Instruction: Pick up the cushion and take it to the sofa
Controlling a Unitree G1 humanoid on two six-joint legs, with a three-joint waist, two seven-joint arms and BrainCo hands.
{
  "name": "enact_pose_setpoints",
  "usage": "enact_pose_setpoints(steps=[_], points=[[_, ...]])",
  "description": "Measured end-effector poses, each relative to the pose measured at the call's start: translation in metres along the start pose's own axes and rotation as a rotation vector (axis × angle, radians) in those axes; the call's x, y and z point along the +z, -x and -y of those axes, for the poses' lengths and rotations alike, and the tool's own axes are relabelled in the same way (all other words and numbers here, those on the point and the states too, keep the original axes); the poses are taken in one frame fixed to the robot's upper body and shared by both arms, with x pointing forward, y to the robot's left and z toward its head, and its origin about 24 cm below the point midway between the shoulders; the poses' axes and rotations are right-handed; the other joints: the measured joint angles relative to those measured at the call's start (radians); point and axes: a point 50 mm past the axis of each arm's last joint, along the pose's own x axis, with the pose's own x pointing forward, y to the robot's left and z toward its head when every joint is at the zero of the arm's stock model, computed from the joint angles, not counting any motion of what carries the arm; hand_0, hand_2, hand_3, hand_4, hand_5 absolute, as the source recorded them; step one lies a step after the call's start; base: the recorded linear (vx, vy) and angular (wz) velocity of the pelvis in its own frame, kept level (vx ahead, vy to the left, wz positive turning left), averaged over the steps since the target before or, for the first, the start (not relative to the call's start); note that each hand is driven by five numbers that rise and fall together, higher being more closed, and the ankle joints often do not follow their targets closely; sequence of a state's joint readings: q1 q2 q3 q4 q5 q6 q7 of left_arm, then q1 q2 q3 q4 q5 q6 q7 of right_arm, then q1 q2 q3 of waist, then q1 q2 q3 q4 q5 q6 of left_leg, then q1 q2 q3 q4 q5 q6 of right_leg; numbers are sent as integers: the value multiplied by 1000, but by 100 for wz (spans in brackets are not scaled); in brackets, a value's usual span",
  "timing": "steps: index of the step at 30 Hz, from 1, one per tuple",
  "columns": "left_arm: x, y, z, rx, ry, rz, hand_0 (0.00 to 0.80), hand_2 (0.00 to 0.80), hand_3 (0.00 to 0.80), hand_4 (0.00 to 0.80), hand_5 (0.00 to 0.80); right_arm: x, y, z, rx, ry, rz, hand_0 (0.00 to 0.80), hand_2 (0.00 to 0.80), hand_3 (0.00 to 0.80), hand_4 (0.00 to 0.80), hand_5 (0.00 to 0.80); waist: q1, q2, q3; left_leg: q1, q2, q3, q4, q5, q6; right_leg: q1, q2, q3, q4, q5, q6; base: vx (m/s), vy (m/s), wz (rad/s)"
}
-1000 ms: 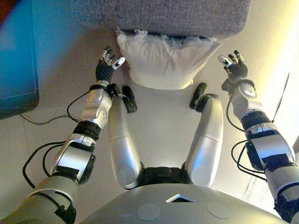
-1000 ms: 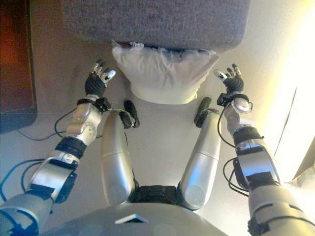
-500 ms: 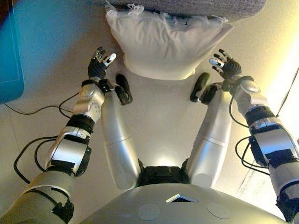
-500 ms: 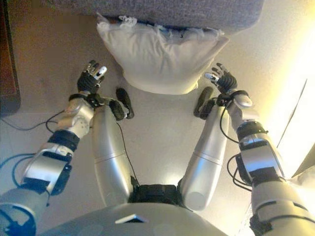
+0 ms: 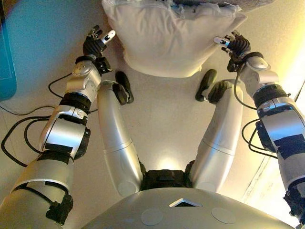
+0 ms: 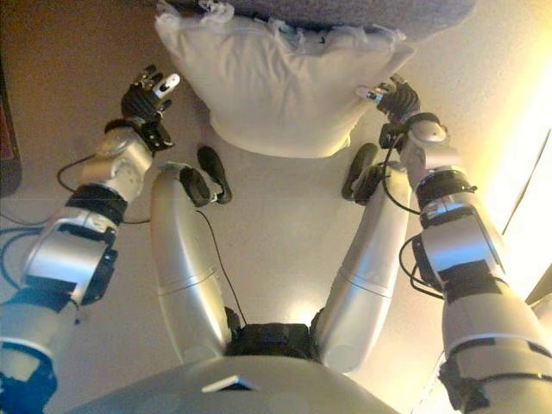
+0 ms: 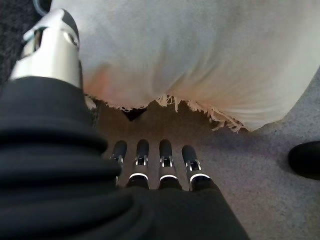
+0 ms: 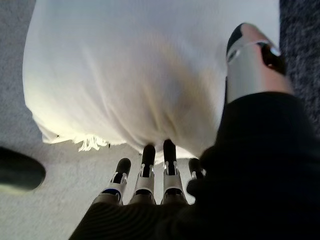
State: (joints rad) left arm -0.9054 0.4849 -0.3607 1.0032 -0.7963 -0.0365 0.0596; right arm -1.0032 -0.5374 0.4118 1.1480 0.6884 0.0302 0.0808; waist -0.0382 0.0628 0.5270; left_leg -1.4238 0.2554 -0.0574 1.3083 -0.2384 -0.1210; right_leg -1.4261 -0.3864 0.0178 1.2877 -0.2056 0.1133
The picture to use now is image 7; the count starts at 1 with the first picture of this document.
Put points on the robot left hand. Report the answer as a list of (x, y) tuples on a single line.
[(62, 187)]

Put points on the white fringed cushion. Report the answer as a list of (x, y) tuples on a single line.
[(187, 50)]

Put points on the black object at right edge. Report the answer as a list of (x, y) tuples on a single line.
[(306, 161)]

